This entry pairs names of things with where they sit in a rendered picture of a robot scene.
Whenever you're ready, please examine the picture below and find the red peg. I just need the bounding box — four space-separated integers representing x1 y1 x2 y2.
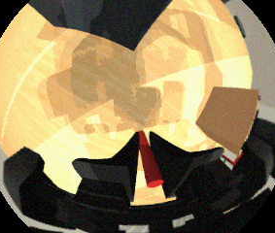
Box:
138 131 163 187

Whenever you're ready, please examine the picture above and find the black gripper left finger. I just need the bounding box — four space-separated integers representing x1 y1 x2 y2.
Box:
71 131 140 203

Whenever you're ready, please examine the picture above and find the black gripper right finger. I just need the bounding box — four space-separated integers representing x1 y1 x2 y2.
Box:
149 131 225 199

